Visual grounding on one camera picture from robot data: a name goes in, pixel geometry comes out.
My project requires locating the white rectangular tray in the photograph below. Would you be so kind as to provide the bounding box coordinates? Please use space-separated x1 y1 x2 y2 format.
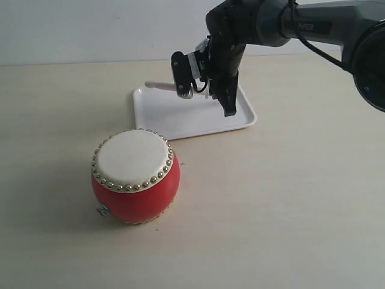
133 87 257 140

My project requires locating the red small drum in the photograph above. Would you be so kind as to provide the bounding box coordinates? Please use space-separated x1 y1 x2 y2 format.
91 128 180 224

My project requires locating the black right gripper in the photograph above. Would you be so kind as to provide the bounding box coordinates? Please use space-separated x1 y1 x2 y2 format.
195 36 246 118

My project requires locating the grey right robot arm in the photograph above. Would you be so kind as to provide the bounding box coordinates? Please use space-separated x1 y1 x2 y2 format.
205 1 384 116

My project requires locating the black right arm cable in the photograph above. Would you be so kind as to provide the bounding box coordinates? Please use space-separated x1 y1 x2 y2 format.
276 0 350 72

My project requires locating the short wooden drumstick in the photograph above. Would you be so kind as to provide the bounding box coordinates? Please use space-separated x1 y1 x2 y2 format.
144 81 176 91

